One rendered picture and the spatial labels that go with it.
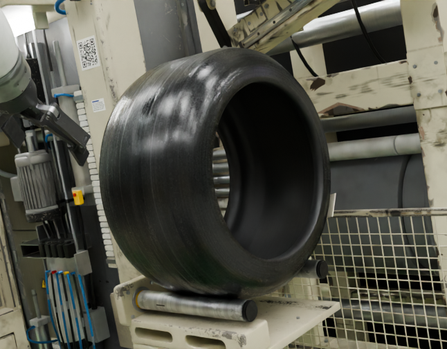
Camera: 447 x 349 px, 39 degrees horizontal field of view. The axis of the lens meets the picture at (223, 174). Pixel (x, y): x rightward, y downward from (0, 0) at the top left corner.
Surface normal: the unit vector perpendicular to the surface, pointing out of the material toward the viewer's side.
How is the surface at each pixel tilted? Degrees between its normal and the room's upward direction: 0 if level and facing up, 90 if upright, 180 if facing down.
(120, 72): 90
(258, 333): 90
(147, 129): 61
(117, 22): 90
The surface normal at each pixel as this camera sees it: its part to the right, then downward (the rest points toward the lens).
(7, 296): -0.65, 0.19
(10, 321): 0.74, -0.06
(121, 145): -0.66, -0.22
